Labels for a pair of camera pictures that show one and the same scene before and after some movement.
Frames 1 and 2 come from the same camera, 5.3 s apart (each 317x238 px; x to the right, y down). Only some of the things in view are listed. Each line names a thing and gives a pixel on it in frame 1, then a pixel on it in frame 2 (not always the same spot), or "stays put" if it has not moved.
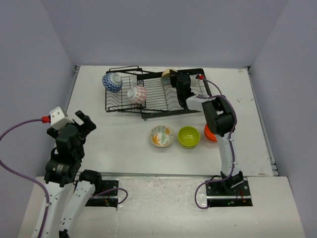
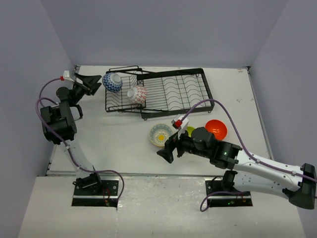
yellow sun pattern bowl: (165, 78) → (159, 133)
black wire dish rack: (144, 92) stays put
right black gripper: (174, 77) → (170, 145)
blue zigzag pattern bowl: (112, 82) stays put
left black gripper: (87, 126) → (92, 80)
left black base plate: (109, 199) stays put
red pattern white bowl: (137, 95) stays put
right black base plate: (219, 199) stays put
